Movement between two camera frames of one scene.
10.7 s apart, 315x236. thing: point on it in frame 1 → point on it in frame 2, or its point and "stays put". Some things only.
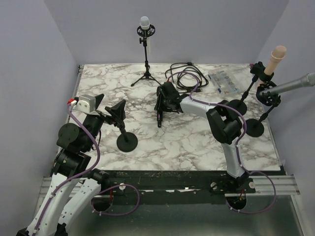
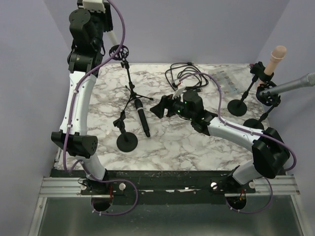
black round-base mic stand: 127,142 stays put
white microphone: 144,23 → 109,40
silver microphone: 307,80 stays put
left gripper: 118,110 → 105,17
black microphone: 159,118 → 139,105
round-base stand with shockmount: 255,128 stays put
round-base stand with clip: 258,71 stays put
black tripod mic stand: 145,34 → 121,52
